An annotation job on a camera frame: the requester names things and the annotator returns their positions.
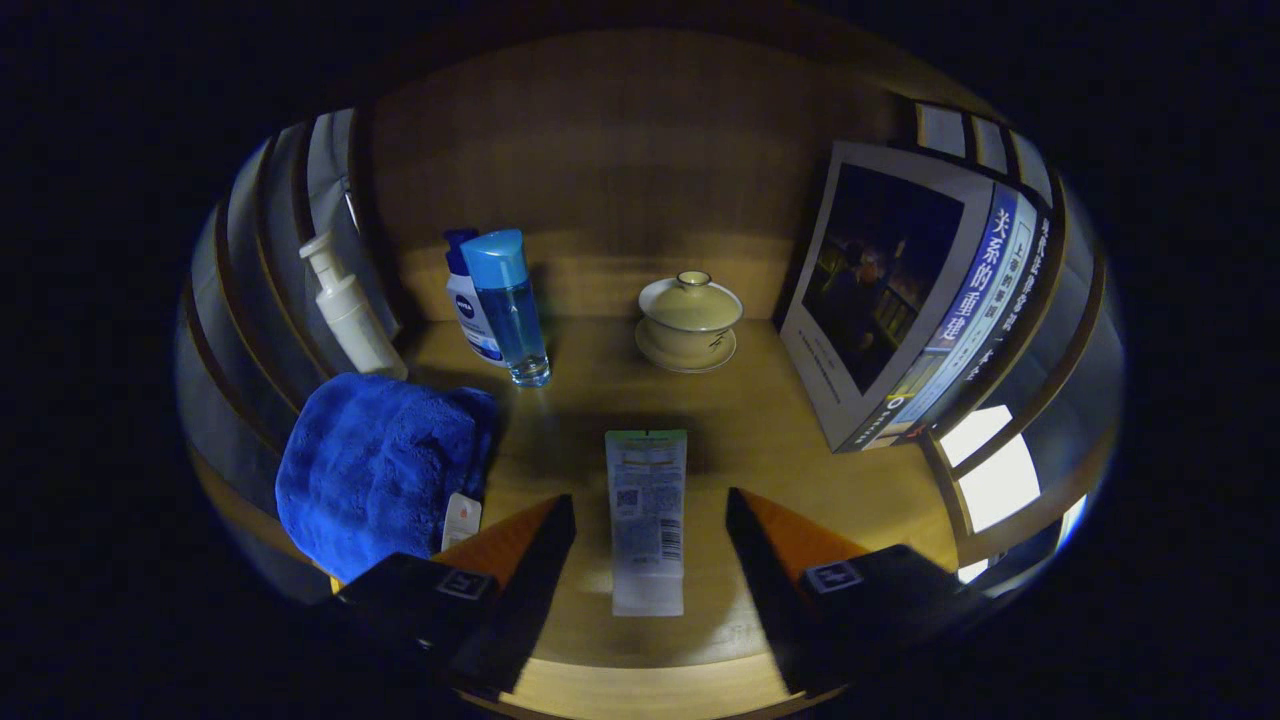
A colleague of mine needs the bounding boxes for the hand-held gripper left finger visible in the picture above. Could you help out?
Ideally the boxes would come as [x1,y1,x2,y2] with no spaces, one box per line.
[335,493,578,701]

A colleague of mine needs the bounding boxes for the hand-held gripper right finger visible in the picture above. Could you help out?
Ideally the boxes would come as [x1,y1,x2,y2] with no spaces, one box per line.
[725,487,1001,696]

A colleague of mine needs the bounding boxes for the white cream tube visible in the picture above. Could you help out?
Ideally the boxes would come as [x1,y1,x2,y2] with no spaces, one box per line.
[604,430,689,618]

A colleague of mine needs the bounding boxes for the wooden countertop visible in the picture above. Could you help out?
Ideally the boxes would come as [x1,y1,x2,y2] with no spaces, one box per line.
[200,315,961,669]

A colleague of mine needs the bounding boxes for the wooden cabinet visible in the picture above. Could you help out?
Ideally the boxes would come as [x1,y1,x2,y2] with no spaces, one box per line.
[178,30,1121,621]

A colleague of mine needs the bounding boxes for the blue towel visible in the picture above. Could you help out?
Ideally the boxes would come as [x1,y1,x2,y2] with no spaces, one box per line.
[275,373,501,586]

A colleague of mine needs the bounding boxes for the clear blue bottle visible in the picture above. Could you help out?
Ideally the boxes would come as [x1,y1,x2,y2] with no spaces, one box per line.
[460,229,552,388]

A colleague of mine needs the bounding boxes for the lidded ceramic tea cup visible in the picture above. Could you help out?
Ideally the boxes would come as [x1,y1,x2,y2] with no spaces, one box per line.
[635,270,744,374]

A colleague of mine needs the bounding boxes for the white lotion bottle blue cap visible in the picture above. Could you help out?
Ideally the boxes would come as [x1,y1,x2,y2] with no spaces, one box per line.
[444,229,506,366]

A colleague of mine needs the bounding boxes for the white pump bottle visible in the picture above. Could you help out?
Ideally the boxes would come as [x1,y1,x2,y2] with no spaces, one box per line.
[299,232,409,381]

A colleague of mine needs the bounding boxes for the book with blue spine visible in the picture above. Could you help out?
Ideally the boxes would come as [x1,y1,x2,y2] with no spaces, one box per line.
[778,140,1021,453]

